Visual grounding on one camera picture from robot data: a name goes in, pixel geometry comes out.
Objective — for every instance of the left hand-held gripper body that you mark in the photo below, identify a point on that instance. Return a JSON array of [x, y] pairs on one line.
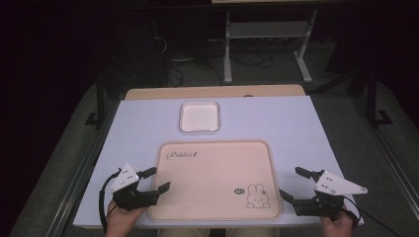
[[131, 197]]

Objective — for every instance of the black metal stand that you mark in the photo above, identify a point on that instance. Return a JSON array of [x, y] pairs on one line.
[[372, 105], [100, 105]]

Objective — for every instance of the person's left hand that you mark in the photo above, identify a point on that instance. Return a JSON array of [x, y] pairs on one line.
[[120, 222]]

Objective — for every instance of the small white square dish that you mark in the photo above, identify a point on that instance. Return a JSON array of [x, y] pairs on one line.
[[199, 117]]

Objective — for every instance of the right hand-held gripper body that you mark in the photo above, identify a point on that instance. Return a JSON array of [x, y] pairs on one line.
[[324, 204]]

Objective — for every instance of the white metal stand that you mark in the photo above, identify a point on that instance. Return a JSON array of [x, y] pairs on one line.
[[268, 29]]

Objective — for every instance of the person's right hand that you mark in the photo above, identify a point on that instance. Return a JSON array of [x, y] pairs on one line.
[[339, 228]]

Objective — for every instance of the white board table cover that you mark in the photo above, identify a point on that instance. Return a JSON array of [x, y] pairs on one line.
[[280, 125]]

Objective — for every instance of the aluminium rail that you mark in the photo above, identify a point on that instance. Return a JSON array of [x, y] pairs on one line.
[[77, 184], [392, 161]]

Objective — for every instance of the pink tray with rabbit print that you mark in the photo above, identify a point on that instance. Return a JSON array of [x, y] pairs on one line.
[[210, 184]]

